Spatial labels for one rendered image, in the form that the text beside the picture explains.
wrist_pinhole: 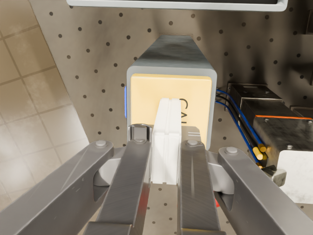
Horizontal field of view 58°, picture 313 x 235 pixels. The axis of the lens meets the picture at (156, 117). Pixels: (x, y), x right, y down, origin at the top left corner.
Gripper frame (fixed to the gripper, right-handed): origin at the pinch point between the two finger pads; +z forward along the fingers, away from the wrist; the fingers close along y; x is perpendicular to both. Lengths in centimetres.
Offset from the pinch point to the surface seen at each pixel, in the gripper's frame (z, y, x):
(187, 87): 3.5, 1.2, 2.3
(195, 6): 2.3, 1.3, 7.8
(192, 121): 3.5, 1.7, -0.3
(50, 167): 119, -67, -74
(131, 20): 49, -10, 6
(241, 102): 36.3, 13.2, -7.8
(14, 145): 119, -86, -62
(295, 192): 13.0, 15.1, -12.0
